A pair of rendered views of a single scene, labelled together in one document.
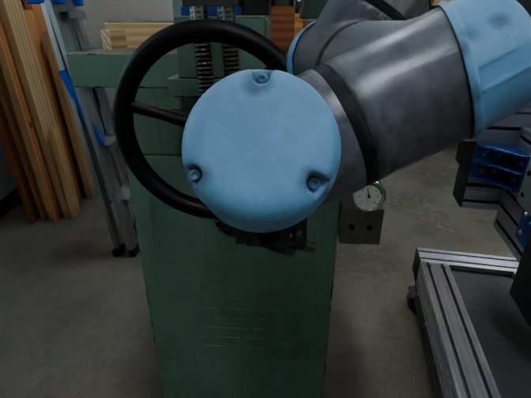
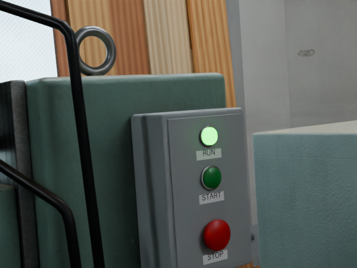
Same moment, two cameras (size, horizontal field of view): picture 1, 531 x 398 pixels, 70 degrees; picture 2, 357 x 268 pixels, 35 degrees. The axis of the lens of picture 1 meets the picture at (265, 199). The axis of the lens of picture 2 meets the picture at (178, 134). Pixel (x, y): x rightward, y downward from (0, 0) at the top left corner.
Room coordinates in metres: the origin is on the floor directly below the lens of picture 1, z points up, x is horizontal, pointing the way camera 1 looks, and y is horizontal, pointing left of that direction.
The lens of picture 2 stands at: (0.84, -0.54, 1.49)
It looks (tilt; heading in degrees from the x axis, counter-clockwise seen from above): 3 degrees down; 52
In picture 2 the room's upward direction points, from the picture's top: 4 degrees counter-clockwise
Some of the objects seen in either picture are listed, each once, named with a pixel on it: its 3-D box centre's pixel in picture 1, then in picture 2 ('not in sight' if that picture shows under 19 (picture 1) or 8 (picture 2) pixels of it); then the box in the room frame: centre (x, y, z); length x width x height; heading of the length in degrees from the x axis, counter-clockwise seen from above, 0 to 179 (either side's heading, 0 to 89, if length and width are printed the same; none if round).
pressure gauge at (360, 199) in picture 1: (367, 197); not in sight; (0.66, -0.19, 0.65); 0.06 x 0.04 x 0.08; 86
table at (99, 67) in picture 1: (235, 68); not in sight; (0.78, 0.06, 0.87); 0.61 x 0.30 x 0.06; 86
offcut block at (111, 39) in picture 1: (114, 39); not in sight; (0.85, 0.31, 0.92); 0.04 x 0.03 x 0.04; 146
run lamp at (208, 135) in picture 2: not in sight; (210, 136); (1.19, -0.14, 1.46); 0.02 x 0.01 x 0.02; 176
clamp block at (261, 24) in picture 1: (227, 45); not in sight; (0.69, 0.06, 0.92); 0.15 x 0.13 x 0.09; 86
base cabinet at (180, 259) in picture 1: (249, 238); not in sight; (1.00, 0.05, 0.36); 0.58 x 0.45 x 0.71; 176
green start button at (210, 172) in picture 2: not in sight; (212, 177); (1.19, -0.14, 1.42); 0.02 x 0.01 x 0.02; 176
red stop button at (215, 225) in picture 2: not in sight; (217, 235); (1.19, -0.14, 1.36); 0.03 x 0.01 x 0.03; 176
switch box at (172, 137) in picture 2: not in sight; (192, 190); (1.19, -0.10, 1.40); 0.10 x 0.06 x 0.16; 176
